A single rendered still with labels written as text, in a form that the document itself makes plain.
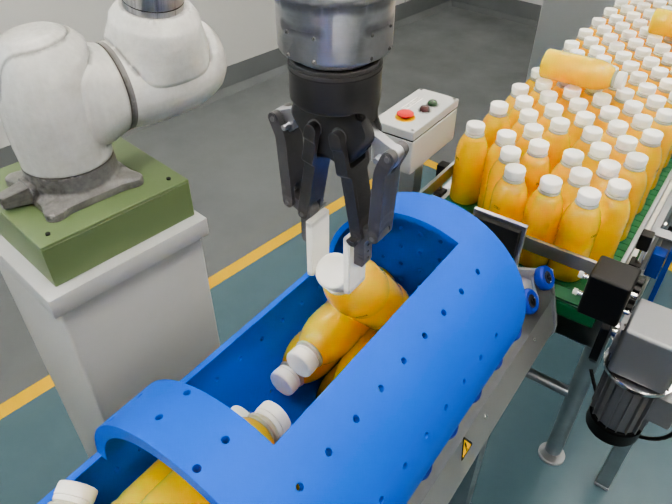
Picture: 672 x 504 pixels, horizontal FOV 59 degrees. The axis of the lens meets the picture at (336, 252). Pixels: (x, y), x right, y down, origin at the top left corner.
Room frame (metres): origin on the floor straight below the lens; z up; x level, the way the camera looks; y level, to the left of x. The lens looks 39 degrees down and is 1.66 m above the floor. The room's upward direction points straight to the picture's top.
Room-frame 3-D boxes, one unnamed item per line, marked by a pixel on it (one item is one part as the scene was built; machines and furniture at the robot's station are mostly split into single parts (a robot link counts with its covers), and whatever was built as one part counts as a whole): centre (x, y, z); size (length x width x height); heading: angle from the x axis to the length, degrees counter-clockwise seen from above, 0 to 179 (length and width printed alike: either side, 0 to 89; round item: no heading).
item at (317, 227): (0.47, 0.02, 1.29); 0.03 x 0.01 x 0.07; 144
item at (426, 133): (1.18, -0.17, 1.05); 0.20 x 0.10 x 0.10; 144
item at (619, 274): (0.77, -0.48, 0.95); 0.10 x 0.07 x 0.10; 54
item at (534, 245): (0.91, -0.33, 0.96); 0.40 x 0.01 x 0.03; 54
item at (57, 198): (0.90, 0.49, 1.11); 0.22 x 0.18 x 0.06; 136
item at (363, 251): (0.43, -0.03, 1.32); 0.03 x 0.01 x 0.05; 54
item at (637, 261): (0.90, -0.60, 0.94); 0.03 x 0.02 x 0.08; 144
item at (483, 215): (0.85, -0.29, 0.99); 0.10 x 0.02 x 0.12; 54
